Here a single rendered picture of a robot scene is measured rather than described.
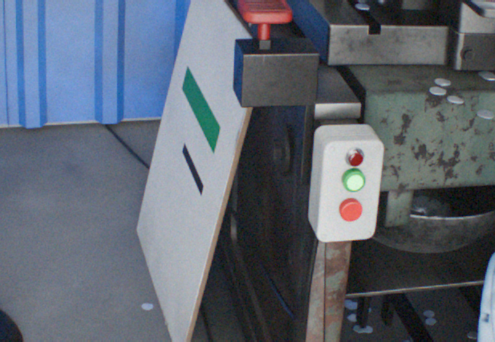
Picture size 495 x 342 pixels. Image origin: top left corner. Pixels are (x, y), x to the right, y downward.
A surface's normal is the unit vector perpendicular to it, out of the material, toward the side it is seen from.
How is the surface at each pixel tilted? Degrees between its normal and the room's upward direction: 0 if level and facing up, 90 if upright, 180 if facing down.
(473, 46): 90
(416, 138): 90
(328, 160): 90
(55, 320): 0
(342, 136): 0
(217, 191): 78
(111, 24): 90
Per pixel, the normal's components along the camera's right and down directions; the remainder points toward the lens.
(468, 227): 0.30, 0.66
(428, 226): -0.16, 0.66
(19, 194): 0.04, -0.89
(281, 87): 0.18, 0.45
